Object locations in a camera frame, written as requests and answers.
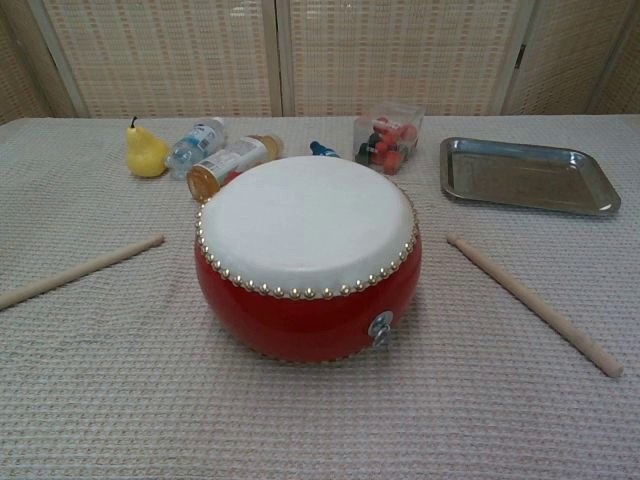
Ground wooden drumstick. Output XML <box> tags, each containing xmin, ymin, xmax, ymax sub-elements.
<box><xmin>446</xmin><ymin>233</ymin><xmax>625</xmax><ymax>378</ymax></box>
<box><xmin>0</xmin><ymin>234</ymin><xmax>166</xmax><ymax>312</ymax></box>

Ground red drum white skin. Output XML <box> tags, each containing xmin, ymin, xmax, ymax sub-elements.
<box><xmin>193</xmin><ymin>155</ymin><xmax>424</xmax><ymax>365</ymax></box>

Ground grey textured tablecloth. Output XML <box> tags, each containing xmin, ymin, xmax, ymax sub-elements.
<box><xmin>0</xmin><ymin>113</ymin><xmax>640</xmax><ymax>480</ymax></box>

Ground small blue spray bottle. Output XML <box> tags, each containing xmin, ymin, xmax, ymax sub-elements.
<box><xmin>309</xmin><ymin>140</ymin><xmax>345</xmax><ymax>161</ymax></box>

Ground clear box red black parts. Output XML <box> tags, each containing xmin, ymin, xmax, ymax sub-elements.
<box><xmin>353</xmin><ymin>101</ymin><xmax>426</xmax><ymax>176</ymax></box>

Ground orange juice bottle white label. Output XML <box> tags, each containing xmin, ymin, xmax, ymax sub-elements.
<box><xmin>186</xmin><ymin>134</ymin><xmax>285</xmax><ymax>204</ymax></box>

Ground clear water bottle blue label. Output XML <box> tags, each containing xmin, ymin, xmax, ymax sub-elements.
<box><xmin>164</xmin><ymin>116</ymin><xmax>227</xmax><ymax>181</ymax></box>

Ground yellow pear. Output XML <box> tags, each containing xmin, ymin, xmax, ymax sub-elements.
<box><xmin>125</xmin><ymin>116</ymin><xmax>171</xmax><ymax>178</ymax></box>

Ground steel rectangular tray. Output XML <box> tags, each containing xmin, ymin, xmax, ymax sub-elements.
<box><xmin>439</xmin><ymin>136</ymin><xmax>622</xmax><ymax>217</ymax></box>

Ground woven bamboo folding screen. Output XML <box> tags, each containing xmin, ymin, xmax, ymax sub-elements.
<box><xmin>0</xmin><ymin>0</ymin><xmax>640</xmax><ymax>126</ymax></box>

